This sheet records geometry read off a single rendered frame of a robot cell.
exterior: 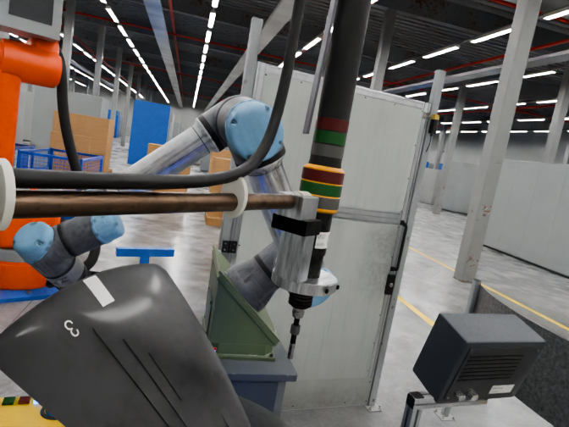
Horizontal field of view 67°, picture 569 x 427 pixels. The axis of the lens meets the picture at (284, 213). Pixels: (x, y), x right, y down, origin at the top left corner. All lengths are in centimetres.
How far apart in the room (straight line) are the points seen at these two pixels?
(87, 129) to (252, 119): 755
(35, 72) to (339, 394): 348
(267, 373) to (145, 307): 77
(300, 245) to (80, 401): 23
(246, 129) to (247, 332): 58
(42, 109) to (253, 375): 1032
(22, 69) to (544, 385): 420
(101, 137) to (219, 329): 729
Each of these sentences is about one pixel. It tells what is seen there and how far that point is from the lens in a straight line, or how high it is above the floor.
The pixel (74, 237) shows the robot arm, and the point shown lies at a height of 134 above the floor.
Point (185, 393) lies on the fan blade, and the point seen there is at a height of 134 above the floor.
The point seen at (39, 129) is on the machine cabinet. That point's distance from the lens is 1121.
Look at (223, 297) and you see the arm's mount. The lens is 117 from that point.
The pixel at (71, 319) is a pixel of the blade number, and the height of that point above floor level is 141.
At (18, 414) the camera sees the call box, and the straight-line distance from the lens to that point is 92.
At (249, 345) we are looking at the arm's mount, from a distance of 124.
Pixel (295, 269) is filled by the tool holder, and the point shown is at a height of 147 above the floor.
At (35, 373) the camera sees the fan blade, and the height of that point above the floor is 138.
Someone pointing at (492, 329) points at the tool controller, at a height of 124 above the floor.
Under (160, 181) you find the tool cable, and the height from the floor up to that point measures 155.
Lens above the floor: 158
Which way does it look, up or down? 8 degrees down
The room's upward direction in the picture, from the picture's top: 10 degrees clockwise
